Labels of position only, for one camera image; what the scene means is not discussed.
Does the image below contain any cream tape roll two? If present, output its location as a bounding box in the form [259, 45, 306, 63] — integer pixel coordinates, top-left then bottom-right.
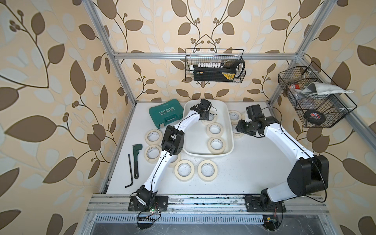
[208, 137, 226, 155]

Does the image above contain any cream tape roll three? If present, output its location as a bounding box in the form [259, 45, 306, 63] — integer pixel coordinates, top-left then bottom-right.
[145, 129, 163, 146]

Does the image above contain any cream tape roll one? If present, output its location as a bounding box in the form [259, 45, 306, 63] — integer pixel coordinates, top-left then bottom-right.
[198, 160, 218, 182]

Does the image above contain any cream tape roll seven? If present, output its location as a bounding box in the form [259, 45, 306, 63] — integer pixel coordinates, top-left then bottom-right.
[174, 160, 195, 182]

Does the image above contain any cream tape roll six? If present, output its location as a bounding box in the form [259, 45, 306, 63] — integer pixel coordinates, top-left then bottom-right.
[201, 113, 217, 125]

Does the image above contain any cream tape roll nine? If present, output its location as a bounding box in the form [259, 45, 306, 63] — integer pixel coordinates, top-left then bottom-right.
[232, 123, 244, 139]

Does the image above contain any cream tape roll five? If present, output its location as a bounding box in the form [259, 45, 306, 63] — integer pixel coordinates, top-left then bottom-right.
[229, 110, 242, 124]

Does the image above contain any cream tape roll four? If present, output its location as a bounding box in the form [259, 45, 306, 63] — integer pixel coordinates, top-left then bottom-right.
[168, 153, 181, 167]

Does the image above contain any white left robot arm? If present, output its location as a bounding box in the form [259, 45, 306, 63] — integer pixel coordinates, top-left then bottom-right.
[136, 99, 212, 210]

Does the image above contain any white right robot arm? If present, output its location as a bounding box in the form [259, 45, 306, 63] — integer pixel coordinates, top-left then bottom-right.
[236, 117, 329, 205]

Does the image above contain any cream tape roll ten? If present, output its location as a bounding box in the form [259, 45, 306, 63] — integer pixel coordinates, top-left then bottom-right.
[206, 122, 224, 137]

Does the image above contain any white plastic storage box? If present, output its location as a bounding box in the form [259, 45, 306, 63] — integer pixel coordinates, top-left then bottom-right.
[183, 100, 235, 158]

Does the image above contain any black yellow box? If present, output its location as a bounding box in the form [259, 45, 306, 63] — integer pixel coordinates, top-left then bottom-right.
[193, 67, 237, 82]

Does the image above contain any black tape roll red label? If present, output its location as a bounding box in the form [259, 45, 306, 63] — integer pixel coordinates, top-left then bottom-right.
[303, 110, 326, 125]

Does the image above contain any cream tape roll eight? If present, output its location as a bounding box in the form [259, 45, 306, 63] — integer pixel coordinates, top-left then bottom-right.
[144, 145, 162, 164]

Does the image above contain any green tool case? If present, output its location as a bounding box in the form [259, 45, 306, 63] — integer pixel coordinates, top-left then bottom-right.
[149, 99, 184, 129]

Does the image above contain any grey cloth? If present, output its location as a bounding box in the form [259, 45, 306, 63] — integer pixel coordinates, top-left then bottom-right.
[296, 82, 354, 97]

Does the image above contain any green pipe wrench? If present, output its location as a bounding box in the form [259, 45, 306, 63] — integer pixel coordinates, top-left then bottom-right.
[132, 144, 143, 179]

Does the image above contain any black hex key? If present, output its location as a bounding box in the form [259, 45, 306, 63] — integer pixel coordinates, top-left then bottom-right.
[124, 154, 134, 189]

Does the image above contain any black wire basket back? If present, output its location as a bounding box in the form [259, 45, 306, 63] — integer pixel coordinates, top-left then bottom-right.
[183, 48, 246, 83]

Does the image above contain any black wire basket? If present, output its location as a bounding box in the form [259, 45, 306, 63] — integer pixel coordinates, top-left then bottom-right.
[183, 48, 246, 83]
[278, 62, 357, 128]

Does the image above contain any black wire basket right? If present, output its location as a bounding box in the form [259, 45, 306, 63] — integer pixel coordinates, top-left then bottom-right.
[278, 62, 357, 128]

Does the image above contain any aluminium frame back bar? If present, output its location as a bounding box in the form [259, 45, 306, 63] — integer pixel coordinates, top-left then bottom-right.
[114, 52, 299, 61]

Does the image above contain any aluminium frame post right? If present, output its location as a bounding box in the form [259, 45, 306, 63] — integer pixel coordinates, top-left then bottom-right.
[268, 0, 338, 106]

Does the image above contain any aluminium frame post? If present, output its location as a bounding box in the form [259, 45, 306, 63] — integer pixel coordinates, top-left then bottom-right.
[82, 0, 137, 107]
[268, 0, 338, 106]

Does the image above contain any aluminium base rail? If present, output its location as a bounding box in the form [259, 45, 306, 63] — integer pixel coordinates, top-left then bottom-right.
[86, 194, 330, 215]

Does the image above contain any aluminium frame post left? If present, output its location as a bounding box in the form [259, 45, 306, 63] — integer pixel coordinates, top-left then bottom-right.
[82, 0, 137, 107]

